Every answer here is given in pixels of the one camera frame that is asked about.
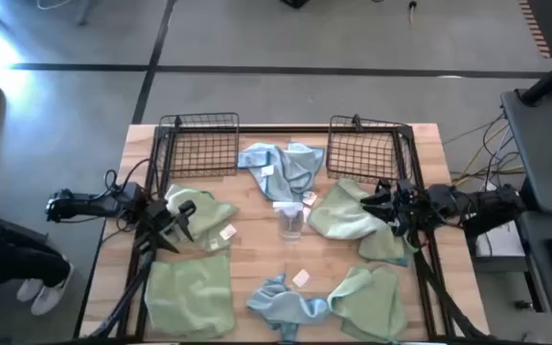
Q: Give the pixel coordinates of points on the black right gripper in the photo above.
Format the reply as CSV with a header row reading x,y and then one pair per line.
x,y
403,206

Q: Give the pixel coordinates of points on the grey desk foot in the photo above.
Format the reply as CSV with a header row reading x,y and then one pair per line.
x,y
27,232

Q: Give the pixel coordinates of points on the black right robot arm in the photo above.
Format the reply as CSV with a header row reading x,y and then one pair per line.
x,y
487,206

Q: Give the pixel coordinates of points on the pale green microfiber towel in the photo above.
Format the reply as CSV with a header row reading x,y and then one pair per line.
x,y
209,211

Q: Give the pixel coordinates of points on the black metal rig frame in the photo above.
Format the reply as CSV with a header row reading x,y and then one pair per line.
x,y
281,129

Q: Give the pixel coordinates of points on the person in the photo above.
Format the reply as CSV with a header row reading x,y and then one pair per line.
x,y
12,259

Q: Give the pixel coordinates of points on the white box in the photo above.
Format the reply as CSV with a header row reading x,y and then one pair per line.
x,y
496,244

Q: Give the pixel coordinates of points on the clear spray bottle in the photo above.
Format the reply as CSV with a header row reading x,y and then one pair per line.
x,y
289,223

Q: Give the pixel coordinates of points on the dark grey keyboard tray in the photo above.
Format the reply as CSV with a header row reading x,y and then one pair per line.
x,y
539,268

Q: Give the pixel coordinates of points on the small black floor object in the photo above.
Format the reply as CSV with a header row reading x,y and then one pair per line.
x,y
523,305

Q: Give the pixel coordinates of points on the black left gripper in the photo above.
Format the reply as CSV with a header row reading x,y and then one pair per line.
x,y
156,218

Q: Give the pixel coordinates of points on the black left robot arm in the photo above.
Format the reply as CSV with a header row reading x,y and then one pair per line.
x,y
89,205

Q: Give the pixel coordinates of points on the dark grey desk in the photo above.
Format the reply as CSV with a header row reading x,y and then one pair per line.
x,y
544,158

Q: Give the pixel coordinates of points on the grey-blue towel teal edge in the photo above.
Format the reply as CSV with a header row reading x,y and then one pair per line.
x,y
300,163

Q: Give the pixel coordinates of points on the grey table leg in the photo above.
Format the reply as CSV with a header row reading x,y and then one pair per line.
x,y
86,12

